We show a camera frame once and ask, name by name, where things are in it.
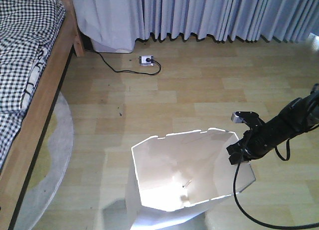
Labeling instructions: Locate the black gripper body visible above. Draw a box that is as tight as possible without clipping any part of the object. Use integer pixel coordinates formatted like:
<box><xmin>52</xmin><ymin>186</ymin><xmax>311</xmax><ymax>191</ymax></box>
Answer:
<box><xmin>242</xmin><ymin>125</ymin><xmax>277</xmax><ymax>161</ymax></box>

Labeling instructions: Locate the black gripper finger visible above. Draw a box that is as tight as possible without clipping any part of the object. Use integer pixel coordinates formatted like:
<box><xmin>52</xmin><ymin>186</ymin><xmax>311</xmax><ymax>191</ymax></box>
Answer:
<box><xmin>229</xmin><ymin>154</ymin><xmax>243</xmax><ymax>165</ymax></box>
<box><xmin>226</xmin><ymin>141</ymin><xmax>245</xmax><ymax>154</ymax></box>

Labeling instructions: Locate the white plastic trash bin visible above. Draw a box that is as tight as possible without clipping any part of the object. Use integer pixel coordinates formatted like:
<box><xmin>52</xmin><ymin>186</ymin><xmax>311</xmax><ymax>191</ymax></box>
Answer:
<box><xmin>125</xmin><ymin>128</ymin><xmax>255</xmax><ymax>230</ymax></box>

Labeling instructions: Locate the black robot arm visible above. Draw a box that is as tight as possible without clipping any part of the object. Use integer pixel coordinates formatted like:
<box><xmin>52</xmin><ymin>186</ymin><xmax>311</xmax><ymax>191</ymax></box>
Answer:
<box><xmin>226</xmin><ymin>84</ymin><xmax>319</xmax><ymax>165</ymax></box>

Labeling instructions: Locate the floor power outlet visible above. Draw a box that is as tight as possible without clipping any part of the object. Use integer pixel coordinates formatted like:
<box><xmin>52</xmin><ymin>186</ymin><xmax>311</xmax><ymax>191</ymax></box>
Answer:
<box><xmin>139</xmin><ymin>55</ymin><xmax>154</xmax><ymax>66</ymax></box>

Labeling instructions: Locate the light grey curtain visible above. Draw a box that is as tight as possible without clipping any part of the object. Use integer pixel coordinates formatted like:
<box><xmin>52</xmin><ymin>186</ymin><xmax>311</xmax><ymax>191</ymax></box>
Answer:
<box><xmin>73</xmin><ymin>0</ymin><xmax>319</xmax><ymax>53</ymax></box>

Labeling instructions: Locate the grey round rug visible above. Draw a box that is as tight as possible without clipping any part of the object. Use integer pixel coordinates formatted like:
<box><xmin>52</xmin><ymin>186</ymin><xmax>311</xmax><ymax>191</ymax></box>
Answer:
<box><xmin>14</xmin><ymin>92</ymin><xmax>74</xmax><ymax>230</ymax></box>

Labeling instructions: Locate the black white checkered bedding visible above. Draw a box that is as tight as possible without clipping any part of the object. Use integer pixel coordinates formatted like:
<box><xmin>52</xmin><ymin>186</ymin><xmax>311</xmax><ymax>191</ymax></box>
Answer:
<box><xmin>0</xmin><ymin>0</ymin><xmax>66</xmax><ymax>164</ymax></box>

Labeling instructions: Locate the black power cord on floor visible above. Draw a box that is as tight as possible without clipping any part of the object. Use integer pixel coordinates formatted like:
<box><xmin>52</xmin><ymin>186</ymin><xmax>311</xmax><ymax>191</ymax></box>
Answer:
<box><xmin>84</xmin><ymin>48</ymin><xmax>162</xmax><ymax>76</ymax></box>

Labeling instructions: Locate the wooden bed frame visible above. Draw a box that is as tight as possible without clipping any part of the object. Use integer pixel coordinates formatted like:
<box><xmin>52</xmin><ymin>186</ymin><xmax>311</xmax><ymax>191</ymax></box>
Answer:
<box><xmin>0</xmin><ymin>0</ymin><xmax>85</xmax><ymax>230</ymax></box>

